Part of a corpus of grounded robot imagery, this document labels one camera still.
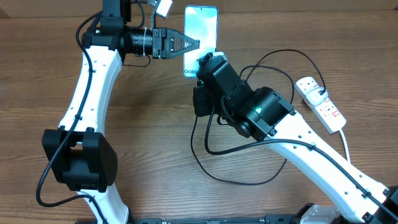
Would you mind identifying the Samsung Galaxy smartphone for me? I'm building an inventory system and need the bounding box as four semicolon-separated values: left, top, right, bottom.
183;6;218;78

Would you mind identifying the black USB charging cable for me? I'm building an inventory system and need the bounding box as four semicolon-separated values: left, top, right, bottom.
190;49;327;187

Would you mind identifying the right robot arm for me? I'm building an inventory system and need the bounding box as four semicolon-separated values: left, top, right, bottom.
193;53;397;223

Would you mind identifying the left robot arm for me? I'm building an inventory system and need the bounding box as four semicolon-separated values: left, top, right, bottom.
42;0;200;223

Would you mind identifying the white charger plug adapter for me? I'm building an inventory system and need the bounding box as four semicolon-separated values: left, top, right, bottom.
304;87;328;108

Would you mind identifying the white power strip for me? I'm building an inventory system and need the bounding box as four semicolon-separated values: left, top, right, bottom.
295;77;346;134

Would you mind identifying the white power strip cord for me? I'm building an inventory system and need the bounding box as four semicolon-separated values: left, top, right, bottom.
338;129;352;163

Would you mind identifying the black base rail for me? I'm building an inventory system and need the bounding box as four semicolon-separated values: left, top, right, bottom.
127;214;300;224

